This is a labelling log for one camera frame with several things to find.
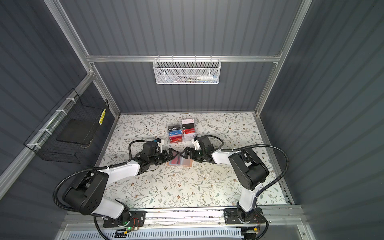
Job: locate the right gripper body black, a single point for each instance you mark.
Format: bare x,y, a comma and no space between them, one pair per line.
200,155

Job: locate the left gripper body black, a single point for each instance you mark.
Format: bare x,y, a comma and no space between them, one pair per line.
157,159

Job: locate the pink leather card wallet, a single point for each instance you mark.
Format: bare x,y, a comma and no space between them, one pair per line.
179,161

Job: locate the clear acrylic card display stand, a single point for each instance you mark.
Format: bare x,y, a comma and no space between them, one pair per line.
180,123

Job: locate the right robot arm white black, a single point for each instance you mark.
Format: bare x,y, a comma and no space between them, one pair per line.
250,171

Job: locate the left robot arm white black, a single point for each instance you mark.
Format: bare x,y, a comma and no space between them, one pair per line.
83,191

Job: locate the white VIP diamond card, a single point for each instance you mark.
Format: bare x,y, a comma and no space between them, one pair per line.
188,137

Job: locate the blue VIP card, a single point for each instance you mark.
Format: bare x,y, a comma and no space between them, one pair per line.
175,133

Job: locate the black VIP card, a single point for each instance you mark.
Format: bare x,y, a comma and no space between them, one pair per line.
174,128

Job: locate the pink VIP card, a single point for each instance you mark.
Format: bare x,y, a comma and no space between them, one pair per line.
188,122

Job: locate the yellow tag on basket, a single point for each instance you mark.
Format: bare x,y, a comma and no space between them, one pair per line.
102,116

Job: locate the pens in white basket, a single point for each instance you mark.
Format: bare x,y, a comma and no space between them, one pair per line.
204,79

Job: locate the black pad in basket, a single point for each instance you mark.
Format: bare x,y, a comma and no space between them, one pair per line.
77,132

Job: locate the white vented panel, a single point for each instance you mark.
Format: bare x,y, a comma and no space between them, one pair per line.
177,234

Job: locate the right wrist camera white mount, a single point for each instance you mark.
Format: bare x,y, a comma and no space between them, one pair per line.
196,144

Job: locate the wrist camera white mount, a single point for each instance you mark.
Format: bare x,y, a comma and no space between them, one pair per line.
196,144
160,143

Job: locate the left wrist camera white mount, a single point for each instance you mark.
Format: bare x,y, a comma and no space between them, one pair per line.
160,143

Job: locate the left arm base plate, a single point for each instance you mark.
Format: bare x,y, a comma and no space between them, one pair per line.
126,220

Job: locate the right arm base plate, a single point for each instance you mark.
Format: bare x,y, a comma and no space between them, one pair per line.
238,216

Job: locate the white wire mesh basket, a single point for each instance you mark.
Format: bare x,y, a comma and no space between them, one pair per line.
166,71

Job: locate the black wire basket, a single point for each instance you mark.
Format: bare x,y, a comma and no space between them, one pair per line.
79,107

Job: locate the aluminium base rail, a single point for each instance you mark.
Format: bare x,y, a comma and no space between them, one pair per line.
203,217

